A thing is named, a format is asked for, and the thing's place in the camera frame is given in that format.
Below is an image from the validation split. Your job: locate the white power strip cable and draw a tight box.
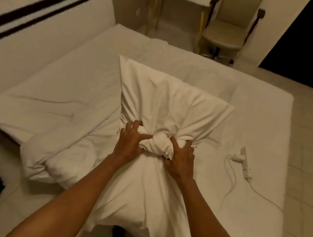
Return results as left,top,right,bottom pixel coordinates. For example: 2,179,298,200
243,178,288,213

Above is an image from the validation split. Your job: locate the person's left forearm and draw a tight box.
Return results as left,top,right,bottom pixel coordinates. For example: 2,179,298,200
5,142,131,237

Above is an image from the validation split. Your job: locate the white folded duvet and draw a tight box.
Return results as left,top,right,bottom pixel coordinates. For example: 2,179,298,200
0,74,128,195

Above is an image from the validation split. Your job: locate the bed with white sheet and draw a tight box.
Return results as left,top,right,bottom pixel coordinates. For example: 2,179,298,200
0,9,307,237

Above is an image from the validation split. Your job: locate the white charger plug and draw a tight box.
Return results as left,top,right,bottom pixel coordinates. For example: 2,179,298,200
227,153,245,163

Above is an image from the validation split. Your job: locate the beige padded chair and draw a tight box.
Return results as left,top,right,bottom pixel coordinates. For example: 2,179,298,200
197,0,268,70

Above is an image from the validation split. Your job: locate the white headboard with dark stripes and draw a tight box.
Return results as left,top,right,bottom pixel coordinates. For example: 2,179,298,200
0,0,119,122

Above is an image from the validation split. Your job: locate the white pillow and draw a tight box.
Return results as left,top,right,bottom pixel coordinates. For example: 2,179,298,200
85,53,240,237

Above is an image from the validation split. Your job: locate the white charger cable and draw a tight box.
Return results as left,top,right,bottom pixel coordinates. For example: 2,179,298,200
219,156,241,196

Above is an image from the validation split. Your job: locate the person's left hand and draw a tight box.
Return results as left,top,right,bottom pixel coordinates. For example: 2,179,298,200
111,118,156,166

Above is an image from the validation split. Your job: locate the person's right forearm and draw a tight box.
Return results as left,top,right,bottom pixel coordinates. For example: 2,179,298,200
169,176,266,237

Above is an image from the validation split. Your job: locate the white power strip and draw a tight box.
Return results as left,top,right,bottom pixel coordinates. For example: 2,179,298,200
236,146,257,181

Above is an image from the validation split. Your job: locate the person's right hand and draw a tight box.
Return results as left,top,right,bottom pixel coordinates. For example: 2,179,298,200
161,137,200,185

